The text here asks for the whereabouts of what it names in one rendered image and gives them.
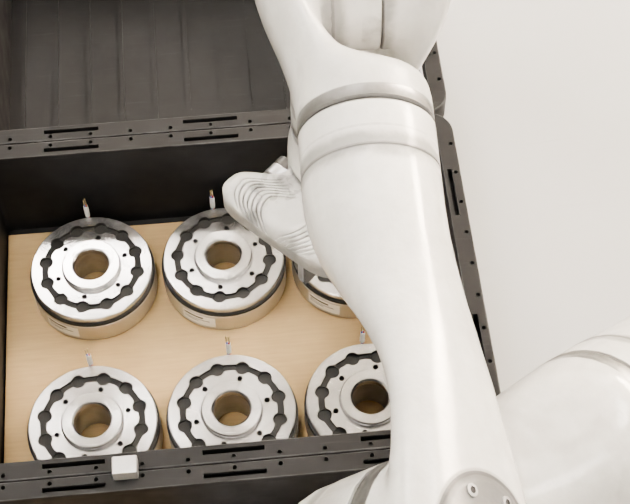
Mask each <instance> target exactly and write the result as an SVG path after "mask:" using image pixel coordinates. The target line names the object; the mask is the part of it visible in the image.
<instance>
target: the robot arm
mask: <svg viewBox="0 0 630 504"><path fill-rule="evenodd" d="M450 1H451V0H255V3H256V7H257V10H258V13H259V16H260V19H261V22H262V24H263V27H264V29H265V32H266V34H267V36H268V39H269V41H270V43H271V45H272V48H273V50H274V52H275V54H276V56H277V59H278V61H279V63H280V66H281V68H282V71H283V73H284V76H285V79H286V82H287V85H288V88H289V91H290V112H291V124H290V129H289V134H288V146H287V153H288V158H287V157H285V156H280V157H279V158H278V159H277V160H276V161H275V162H274V163H273V164H272V165H271V166H270V167H269V168H268V169H267V170H266V171H265V172H264V173H258V172H239V173H236V174H234V175H233V176H232V177H230V178H229V179H228V180H227V181H226V182H225V183H224V185H223V188H222V191H223V201H224V207H225V209H226V211H227V212H228V213H229V214H230V215H231V216H232V217H233V218H234V219H235V220H236V221H238V222H239V223H240V224H241V225H243V226H244V227H246V228H247V229H248V230H250V231H251V232H252V233H254V234H255V235H257V236H258V237H259V238H261V239H262V240H264V241H265V242H267V243H268V244H269V245H271V246H272V247H274V248H275V249H277V250H278V251H279V252H281V253H282V254H284V255H285V256H287V257H288V258H289V259H291V260H292V261H294V265H295V267H296V269H297V270H298V279H300V280H301V281H303V282H304V283H305V284H307V283H309V282H310V281H311V280H312V279H313V278H314V277H315V276H316V275H317V276H320V277H323V278H329V279H330V281H331V282H332V284H333V285H334V286H335V288H336V289H337V291H338V292H339V294H340V295H341V296H342V298H343V299H344V300H345V302H346V303H347V304H348V306H349V307H350V308H351V310H352V311H353V312H354V314H355V315H356V317H357V318H358V319H359V321H360V322H361V324H362V325H363V327H364V328H365V330H366V331H367V333H368V335H369V337H370V339H371V341H372V343H373V344H374V346H375V348H376V350H377V352H378V355H379V357H380V360H381V362H382V365H383V369H384V373H385V376H386V381H387V386H388V391H389V399H390V414H391V447H390V457H389V461H386V462H384V463H381V464H378V465H376V466H373V467H371V468H369V469H366V470H364V471H361V472H359V473H356V474H354V475H351V476H349V477H346V478H344V479H341V480H339V481H337V482H335V483H333V484H330V485H328V486H325V487H323V488H321V489H318V490H316V491H315V492H314V493H312V494H311V495H309V496H308V497H306V498H305V499H304V500H302V501H301V502H299V503H298V504H630V316H629V317H627V318H626V319H624V320H622V321H620V322H619V323H617V324H615V325H613V326H611V327H610V328H608V329H606V330H604V331H602V332H601V333H599V334H597V335H594V336H592V337H590V338H588V339H586V340H584V341H582V342H580V343H578V344H576V345H574V346H573V347H571V348H569V349H567V350H566V351H564V352H562V353H560V354H559V355H557V356H555V357H554V358H552V359H550V360H548V361H547V362H545V363H544V364H542V365H541V366H539V367H538V368H536V369H535V370H534V371H532V372H531V373H529V374H528V375H526V376H525V377H523V378H522V379H521V380H519V381H518V382H516V383H515V384H513V385H512V386H510V387H509V388H507V389H506V390H504V391H503V392H502V393H500V394H499V395H497V396H496V394H495V390H494V387H493V384H492V380H491V377H490V374H489V371H488V368H487V365H486V361H485V358H484V355H483V352H482V349H481V345H480V342H479V339H478V336H477V332H476V329H475V326H474V323H473V320H472V317H471V314H470V311H469V307H468V304H467V301H466V297H465V294H464V290H463V287H462V283H461V279H460V276H459V272H458V268H457V264H456V260H455V256H454V251H453V247H452V242H451V237H450V232H449V226H448V220H447V214H446V208H445V201H444V192H443V183H442V175H441V166H440V158H439V150H438V142H437V133H436V126H435V117H434V109H433V103H432V97H431V93H430V89H429V86H428V84H427V81H426V80H425V78H424V77H423V75H422V74H421V73H420V72H419V70H420V68H421V66H422V64H423V63H424V61H425V59H426V58H427V56H428V54H429V53H430V51H431V49H432V47H433V46H434V44H435V42H436V40H437V38H438V36H439V33H440V31H441V29H442V27H443V24H444V22H445V19H446V16H447V13H448V10H449V5H450Z"/></svg>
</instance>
